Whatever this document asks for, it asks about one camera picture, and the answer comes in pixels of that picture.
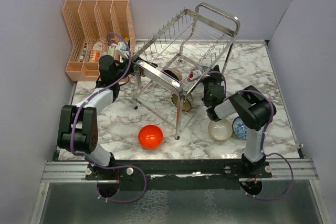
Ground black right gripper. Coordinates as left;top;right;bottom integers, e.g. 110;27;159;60
200;64;224;105

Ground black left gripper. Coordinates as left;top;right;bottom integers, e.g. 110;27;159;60
113;52;157;82

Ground dark patterned cream-inside bowl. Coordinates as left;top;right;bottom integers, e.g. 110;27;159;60
171;94;194;112

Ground black bowl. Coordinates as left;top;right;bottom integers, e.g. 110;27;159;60
163;68;183;82

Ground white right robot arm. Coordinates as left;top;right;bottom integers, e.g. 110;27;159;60
201;65;277;177

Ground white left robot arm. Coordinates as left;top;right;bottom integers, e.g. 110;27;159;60
57;55;132;179

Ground white blue tube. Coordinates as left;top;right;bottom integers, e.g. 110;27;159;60
107;40;117;57

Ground orange white packet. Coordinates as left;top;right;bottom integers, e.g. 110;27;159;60
89;41;102;62

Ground small green white tube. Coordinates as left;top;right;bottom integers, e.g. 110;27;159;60
79;47;87;62

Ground beige speckled bowl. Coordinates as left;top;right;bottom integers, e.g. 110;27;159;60
208;119;233;141

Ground blue and white bowl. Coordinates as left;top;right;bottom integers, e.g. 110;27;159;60
232;117;247;140

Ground peach plastic file organizer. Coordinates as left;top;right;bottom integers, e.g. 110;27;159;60
62;0;136;81

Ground red bowl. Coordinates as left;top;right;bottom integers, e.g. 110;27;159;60
138;124;164;150

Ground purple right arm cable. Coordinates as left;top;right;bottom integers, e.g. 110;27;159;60
207;69;295;201

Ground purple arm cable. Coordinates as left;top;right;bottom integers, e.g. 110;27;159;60
68;31;150;205
207;69;295;201

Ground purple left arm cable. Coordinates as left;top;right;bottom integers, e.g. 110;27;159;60
68;31;150;205

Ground steel wire dish rack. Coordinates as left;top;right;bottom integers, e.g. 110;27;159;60
131;3;240;140

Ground black aluminium frame rail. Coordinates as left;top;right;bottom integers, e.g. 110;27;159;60
41;157;319;191

